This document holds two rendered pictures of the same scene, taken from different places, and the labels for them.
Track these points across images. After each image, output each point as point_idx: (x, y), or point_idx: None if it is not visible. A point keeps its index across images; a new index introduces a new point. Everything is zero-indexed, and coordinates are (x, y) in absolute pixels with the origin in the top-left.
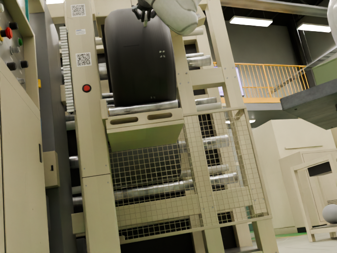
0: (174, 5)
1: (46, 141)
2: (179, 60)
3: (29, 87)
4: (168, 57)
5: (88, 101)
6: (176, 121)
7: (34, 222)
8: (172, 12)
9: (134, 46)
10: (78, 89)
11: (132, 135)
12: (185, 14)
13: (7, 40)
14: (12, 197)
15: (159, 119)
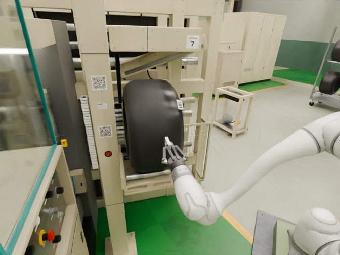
0: (205, 221)
1: (73, 160)
2: (175, 72)
3: (65, 190)
4: None
5: (109, 163)
6: (171, 185)
7: None
8: (202, 223)
9: (154, 156)
10: (101, 154)
11: None
12: (211, 223)
13: (46, 216)
14: None
15: (161, 185)
